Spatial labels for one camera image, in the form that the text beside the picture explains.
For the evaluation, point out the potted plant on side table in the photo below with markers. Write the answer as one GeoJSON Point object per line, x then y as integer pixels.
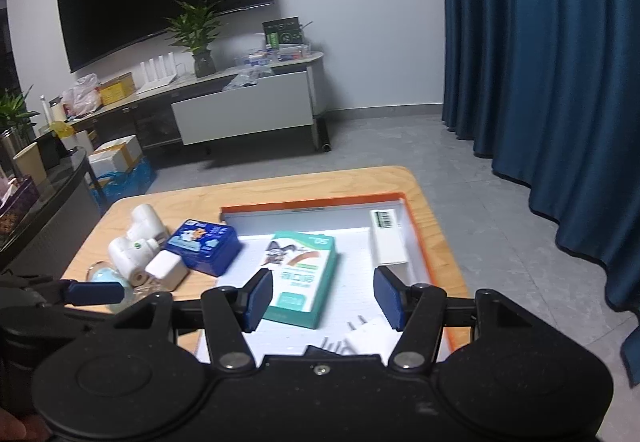
{"type": "Point", "coordinates": [14, 113]}

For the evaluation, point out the person's left hand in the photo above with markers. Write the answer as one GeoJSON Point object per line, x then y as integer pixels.
{"type": "Point", "coordinates": [11, 429]}

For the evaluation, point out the beige paper box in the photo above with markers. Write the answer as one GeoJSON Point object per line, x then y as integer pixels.
{"type": "Point", "coordinates": [29, 162]}

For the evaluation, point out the orange rimmed white tray box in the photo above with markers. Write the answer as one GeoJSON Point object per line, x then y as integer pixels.
{"type": "Point", "coordinates": [352, 322]}

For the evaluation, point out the teal white bandage box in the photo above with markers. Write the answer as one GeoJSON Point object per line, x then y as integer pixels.
{"type": "Point", "coordinates": [302, 267]}

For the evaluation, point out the small white barcode box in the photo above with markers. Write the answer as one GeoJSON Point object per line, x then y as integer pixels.
{"type": "Point", "coordinates": [387, 243]}

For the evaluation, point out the white wifi router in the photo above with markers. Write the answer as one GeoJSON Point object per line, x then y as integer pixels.
{"type": "Point", "coordinates": [158, 72]}

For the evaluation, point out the white plug-in device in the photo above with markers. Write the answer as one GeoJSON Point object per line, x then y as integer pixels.
{"type": "Point", "coordinates": [146, 224]}

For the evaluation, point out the white square charger cube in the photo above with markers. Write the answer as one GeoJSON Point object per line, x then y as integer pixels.
{"type": "Point", "coordinates": [168, 269]}

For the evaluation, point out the dark green display box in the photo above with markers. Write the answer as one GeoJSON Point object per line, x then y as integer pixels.
{"type": "Point", "coordinates": [281, 32]}

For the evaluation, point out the light blue toothpick jar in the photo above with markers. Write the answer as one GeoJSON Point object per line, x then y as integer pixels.
{"type": "Point", "coordinates": [103, 272]}

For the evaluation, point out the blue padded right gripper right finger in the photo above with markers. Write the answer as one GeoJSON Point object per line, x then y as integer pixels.
{"type": "Point", "coordinates": [418, 312]}

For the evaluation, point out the dark glass side table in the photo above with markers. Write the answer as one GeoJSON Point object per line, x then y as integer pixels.
{"type": "Point", "coordinates": [56, 226]}

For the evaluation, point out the steel thermos cup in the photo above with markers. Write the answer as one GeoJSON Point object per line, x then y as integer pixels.
{"type": "Point", "coordinates": [12, 142]}

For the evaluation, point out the blue tin box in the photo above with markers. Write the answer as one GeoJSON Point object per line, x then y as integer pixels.
{"type": "Point", "coordinates": [209, 248]}

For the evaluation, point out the cardboard boxes in blue bag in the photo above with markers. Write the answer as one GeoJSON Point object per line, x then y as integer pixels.
{"type": "Point", "coordinates": [122, 171]}

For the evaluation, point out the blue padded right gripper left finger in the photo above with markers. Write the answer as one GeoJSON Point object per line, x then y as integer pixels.
{"type": "Point", "coordinates": [228, 314]}

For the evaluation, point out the dark blue curtain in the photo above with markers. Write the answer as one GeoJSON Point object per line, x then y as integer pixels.
{"type": "Point", "coordinates": [548, 90]}

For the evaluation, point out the potted bamboo plant on console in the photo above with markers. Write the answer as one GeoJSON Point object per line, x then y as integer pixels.
{"type": "Point", "coordinates": [194, 28]}

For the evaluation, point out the white plug device green button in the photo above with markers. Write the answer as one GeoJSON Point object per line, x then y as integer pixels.
{"type": "Point", "coordinates": [130, 257]}

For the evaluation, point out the white grey tv console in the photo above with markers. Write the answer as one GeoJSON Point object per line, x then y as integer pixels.
{"type": "Point", "coordinates": [193, 110]}

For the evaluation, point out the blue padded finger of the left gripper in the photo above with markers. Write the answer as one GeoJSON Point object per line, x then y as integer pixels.
{"type": "Point", "coordinates": [89, 293]}

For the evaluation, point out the white pink plastic bag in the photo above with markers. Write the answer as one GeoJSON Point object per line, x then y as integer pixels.
{"type": "Point", "coordinates": [83, 97]}

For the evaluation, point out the purple decorated tin tray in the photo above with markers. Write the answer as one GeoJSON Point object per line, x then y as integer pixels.
{"type": "Point", "coordinates": [16, 207]}

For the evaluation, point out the yellow cardboard box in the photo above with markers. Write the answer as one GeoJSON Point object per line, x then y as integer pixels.
{"type": "Point", "coordinates": [117, 89]}

